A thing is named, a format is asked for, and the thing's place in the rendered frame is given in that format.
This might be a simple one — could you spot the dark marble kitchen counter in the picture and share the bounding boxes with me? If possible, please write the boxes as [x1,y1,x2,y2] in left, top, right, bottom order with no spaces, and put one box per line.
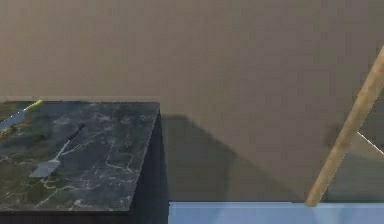
[0,100,170,224]

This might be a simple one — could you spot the tan wooden chair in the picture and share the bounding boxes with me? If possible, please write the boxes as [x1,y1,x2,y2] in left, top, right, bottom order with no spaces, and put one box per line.
[305,45,384,208]

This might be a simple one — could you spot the grey spatula black handle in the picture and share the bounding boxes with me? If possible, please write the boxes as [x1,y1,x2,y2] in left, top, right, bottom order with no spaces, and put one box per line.
[29,123,86,178]

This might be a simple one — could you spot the grey knife yellow handle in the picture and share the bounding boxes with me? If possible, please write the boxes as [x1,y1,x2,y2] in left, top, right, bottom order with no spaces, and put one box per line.
[0,99,44,132]

